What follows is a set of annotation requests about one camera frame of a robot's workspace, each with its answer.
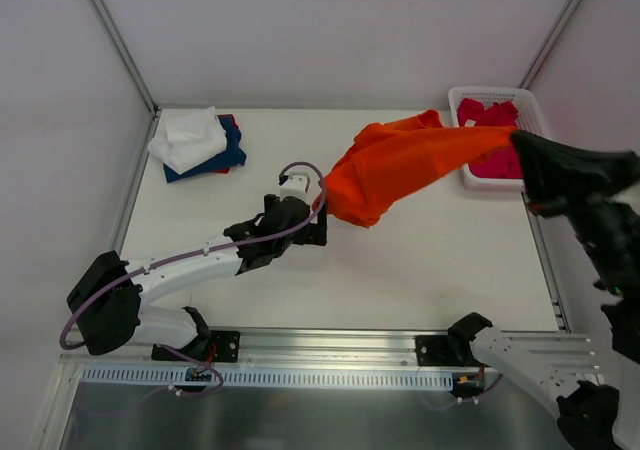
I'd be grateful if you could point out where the orange t-shirt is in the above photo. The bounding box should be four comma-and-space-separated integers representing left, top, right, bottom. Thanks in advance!
311, 108, 519, 229

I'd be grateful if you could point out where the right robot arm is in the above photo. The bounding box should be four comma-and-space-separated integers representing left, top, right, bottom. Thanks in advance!
447, 130, 639, 449

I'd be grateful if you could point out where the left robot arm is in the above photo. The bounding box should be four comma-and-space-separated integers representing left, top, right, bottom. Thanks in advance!
59, 195, 327, 361

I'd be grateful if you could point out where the blue folded t-shirt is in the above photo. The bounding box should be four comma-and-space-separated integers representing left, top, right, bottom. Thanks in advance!
163, 114, 247, 184

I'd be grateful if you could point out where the magenta t-shirt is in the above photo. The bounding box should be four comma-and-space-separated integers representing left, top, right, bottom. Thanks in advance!
456, 97, 522, 180

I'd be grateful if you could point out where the white plastic basket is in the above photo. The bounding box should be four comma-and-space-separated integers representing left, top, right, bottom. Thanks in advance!
448, 86, 551, 193

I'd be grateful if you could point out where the white folded t-shirt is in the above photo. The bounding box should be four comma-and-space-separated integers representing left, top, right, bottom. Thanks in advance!
147, 107, 227, 175

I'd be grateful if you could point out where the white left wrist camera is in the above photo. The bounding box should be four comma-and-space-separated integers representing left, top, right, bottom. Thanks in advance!
279, 171, 311, 202

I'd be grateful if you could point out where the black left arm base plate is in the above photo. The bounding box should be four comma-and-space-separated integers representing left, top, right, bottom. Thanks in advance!
151, 327, 241, 363

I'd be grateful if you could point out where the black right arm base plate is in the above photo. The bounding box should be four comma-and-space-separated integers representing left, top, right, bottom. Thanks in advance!
414, 334, 480, 367

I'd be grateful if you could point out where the white slotted cable duct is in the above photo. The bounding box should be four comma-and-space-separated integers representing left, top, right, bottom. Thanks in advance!
80, 364, 454, 391

